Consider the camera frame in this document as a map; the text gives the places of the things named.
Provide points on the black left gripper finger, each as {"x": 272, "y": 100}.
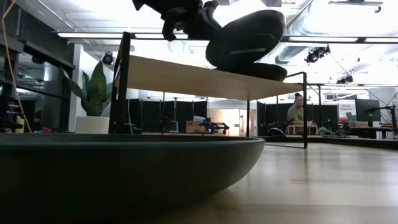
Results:
{"x": 172, "y": 25}
{"x": 202, "y": 25}

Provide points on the background black robot arm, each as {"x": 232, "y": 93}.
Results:
{"x": 214, "y": 126}

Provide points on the long ceiling light strip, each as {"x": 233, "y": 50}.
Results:
{"x": 93, "y": 35}

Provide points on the green snake plant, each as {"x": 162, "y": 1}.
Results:
{"x": 94, "y": 90}

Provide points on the cardboard box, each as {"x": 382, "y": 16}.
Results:
{"x": 194, "y": 127}

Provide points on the person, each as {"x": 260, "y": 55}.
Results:
{"x": 295, "y": 112}

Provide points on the white round planter pot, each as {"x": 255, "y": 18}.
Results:
{"x": 92, "y": 125}

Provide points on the small wooden table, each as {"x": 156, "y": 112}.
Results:
{"x": 301, "y": 129}

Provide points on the black storage rack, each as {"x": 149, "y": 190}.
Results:
{"x": 34, "y": 93}

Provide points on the large dark green plate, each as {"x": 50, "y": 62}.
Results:
{"x": 124, "y": 174}

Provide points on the white printed sign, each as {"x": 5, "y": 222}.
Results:
{"x": 346, "y": 109}

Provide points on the black computer monitor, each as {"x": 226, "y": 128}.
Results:
{"x": 367, "y": 109}

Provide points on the round black ceiling camera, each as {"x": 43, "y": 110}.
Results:
{"x": 108, "y": 58}

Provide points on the black ceiling-mounted camera rig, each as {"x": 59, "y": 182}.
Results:
{"x": 317, "y": 54}

